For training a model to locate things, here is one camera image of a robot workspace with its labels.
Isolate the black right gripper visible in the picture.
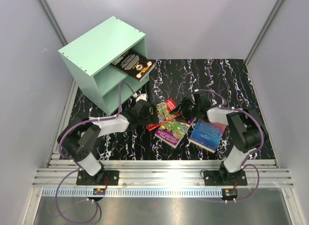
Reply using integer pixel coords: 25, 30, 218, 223
169, 97, 200, 123

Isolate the red paperback book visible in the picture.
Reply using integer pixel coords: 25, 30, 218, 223
146, 98, 181, 131

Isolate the purple treehouse book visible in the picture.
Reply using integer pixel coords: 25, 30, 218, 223
154, 118, 195, 148

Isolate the black paperback book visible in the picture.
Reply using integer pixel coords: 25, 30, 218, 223
111, 49, 155, 82

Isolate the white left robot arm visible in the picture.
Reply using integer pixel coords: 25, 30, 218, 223
57, 99, 159, 185

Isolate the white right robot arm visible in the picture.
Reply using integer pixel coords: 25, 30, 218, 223
170, 89, 269, 185

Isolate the blue paperback book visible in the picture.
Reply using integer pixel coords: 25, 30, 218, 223
188, 120, 226, 153

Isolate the black marbled table mat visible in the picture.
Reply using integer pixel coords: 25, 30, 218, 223
59, 58, 276, 161

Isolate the mint green wooden shelf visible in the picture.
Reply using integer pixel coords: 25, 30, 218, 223
59, 16, 149, 115

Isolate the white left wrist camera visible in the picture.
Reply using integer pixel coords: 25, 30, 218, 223
132, 93, 148, 102

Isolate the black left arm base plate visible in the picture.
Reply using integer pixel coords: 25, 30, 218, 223
76, 170, 120, 186

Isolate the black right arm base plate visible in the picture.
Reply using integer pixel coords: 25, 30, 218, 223
202, 169, 248, 186

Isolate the aluminium mounting rail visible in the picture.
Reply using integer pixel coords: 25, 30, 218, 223
32, 160, 294, 189

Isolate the white slotted cable duct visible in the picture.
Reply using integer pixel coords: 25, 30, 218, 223
42, 187, 222, 198

